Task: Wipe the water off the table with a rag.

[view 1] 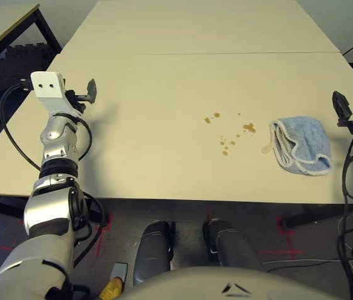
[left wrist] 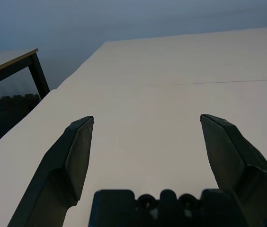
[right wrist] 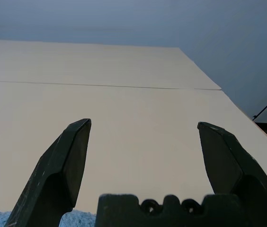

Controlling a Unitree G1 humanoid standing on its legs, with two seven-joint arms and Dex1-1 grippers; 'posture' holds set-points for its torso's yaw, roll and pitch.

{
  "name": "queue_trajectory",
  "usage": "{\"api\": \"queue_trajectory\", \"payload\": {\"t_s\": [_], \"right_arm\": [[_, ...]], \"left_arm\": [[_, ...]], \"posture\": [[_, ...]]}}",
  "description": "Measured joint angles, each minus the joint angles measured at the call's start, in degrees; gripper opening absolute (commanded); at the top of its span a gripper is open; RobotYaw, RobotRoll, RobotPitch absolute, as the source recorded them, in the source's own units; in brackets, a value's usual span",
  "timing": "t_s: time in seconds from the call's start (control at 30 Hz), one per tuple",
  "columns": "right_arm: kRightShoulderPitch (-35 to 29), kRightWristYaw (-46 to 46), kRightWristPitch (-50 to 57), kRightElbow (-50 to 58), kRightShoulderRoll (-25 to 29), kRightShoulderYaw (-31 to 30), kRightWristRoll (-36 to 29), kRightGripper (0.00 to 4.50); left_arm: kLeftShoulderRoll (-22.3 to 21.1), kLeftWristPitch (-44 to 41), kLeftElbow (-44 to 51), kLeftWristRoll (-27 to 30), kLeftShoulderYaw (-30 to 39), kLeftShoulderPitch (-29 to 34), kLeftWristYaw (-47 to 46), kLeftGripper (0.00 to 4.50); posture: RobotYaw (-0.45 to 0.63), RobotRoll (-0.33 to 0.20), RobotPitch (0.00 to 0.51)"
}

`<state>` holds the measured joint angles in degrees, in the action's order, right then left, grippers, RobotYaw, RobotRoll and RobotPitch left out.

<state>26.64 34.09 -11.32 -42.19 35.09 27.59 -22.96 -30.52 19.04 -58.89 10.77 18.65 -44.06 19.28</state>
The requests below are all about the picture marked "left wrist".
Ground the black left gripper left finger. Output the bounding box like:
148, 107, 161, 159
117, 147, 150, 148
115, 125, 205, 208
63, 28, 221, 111
7, 115, 95, 227

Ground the side table with black legs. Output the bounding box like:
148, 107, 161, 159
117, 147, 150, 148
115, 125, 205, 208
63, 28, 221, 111
0, 48, 51, 99

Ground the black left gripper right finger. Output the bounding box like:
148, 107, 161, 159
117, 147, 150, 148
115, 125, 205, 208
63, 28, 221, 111
200, 114, 267, 227

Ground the dark interlocking foam floor mat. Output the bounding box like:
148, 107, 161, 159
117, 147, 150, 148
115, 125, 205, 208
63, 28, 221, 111
0, 94, 41, 156

